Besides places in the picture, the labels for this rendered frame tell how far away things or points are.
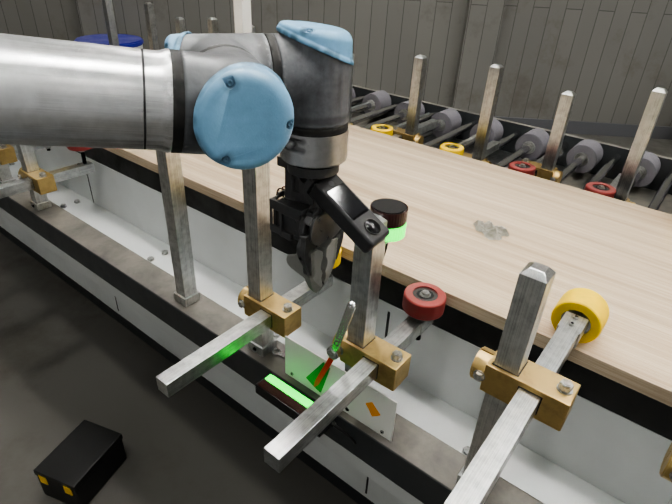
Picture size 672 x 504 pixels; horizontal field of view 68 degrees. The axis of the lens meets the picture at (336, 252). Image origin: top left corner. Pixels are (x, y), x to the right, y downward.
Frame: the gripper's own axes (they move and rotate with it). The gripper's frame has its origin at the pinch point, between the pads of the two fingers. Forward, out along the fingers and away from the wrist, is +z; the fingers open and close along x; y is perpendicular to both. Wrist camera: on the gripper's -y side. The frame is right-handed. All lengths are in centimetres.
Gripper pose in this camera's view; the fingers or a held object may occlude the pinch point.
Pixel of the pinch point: (320, 286)
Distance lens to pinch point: 77.5
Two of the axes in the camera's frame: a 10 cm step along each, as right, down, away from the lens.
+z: -0.5, 8.5, 5.2
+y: -7.8, -3.5, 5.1
